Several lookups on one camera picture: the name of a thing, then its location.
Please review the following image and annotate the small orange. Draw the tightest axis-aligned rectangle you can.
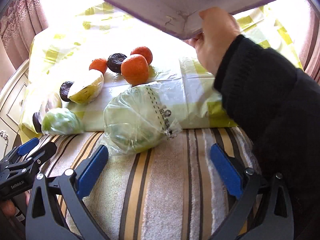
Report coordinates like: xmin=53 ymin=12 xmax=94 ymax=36
xmin=89 ymin=58 xmax=108 ymax=73
xmin=130 ymin=46 xmax=153 ymax=64

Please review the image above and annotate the large dark wrinkled fruit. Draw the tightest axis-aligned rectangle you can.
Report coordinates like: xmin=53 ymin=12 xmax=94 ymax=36
xmin=107 ymin=53 xmax=127 ymax=73

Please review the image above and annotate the cream cabinet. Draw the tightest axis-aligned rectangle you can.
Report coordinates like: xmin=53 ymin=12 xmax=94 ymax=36
xmin=0 ymin=59 xmax=30 ymax=153

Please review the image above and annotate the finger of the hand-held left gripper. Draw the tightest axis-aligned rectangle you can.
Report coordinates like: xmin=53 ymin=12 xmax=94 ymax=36
xmin=0 ymin=137 xmax=40 ymax=167
xmin=0 ymin=142 xmax=57 ymax=181

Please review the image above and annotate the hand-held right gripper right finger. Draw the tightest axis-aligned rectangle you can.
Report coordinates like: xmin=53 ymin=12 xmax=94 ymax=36
xmin=209 ymin=143 xmax=294 ymax=240

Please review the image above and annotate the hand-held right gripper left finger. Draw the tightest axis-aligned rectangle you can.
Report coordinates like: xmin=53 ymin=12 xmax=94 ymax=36
xmin=25 ymin=144 xmax=118 ymax=240

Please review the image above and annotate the large green fruit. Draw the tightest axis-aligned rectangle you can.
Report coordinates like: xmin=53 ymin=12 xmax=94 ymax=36
xmin=103 ymin=85 xmax=183 ymax=157

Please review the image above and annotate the striped towel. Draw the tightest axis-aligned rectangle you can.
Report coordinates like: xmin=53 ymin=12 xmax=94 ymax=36
xmin=25 ymin=126 xmax=265 ymax=240

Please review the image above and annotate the small dark wrinkled fruit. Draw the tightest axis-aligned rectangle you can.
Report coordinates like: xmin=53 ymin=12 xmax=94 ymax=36
xmin=32 ymin=112 xmax=43 ymax=133
xmin=59 ymin=81 xmax=75 ymax=102

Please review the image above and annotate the pink curtain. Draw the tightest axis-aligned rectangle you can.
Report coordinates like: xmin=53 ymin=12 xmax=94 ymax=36
xmin=0 ymin=0 xmax=50 ymax=85
xmin=295 ymin=2 xmax=320 ymax=80

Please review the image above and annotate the cut yellow fruit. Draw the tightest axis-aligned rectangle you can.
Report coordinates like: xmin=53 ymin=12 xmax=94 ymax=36
xmin=68 ymin=69 xmax=104 ymax=105

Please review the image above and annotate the large orange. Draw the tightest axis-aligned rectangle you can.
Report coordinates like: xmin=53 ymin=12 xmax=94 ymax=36
xmin=120 ymin=54 xmax=150 ymax=86

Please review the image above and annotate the another person's forearm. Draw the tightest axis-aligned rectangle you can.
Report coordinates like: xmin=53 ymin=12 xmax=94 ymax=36
xmin=213 ymin=34 xmax=320 ymax=240

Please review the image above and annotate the yellow-green fruit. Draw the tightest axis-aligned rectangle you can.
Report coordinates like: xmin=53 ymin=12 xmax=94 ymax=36
xmin=40 ymin=92 xmax=63 ymax=117

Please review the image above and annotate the yellow checked plastic tablecloth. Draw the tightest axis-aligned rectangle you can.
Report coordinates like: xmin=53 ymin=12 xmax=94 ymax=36
xmin=19 ymin=0 xmax=304 ymax=143

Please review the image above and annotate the small green fruit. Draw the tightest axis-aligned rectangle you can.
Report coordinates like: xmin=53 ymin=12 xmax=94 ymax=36
xmin=41 ymin=107 xmax=85 ymax=135

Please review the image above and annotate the person's left hand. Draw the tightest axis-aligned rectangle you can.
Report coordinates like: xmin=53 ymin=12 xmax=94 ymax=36
xmin=0 ymin=199 xmax=16 ymax=217

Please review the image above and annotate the purple-edged cardboard box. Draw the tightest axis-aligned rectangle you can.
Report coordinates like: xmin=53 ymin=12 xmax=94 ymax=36
xmin=72 ymin=0 xmax=300 ymax=40

